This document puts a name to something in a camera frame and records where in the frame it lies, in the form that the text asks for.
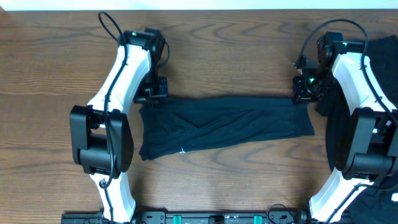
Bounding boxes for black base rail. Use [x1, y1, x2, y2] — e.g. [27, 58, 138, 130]
[60, 205, 312, 224]

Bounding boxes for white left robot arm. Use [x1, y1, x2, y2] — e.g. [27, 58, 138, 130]
[62, 28, 169, 223]

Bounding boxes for dark green t-shirt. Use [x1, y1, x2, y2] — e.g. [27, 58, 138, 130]
[139, 96, 315, 161]

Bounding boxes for pile of black clothes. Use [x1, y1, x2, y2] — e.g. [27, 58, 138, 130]
[315, 35, 398, 224]

